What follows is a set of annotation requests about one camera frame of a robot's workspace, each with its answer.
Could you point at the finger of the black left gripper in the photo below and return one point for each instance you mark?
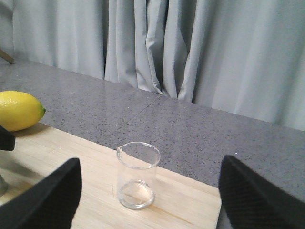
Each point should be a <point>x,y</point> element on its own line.
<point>7,140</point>

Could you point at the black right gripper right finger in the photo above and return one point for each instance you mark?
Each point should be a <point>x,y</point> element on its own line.
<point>252,202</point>

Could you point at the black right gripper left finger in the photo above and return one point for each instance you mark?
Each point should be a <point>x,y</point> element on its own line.
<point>50,204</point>

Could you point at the steel double jigger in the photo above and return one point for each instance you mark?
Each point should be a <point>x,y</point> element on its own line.
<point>3,186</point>

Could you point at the small glass beaker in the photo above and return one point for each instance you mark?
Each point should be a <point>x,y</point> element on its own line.
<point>137,167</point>

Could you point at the yellow lemon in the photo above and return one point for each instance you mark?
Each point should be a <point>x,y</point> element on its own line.
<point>19,110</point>

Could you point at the wooden stick in background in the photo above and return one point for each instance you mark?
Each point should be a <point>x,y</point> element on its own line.
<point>6,57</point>

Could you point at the grey curtain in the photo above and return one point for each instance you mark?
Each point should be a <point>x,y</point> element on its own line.
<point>245,57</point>

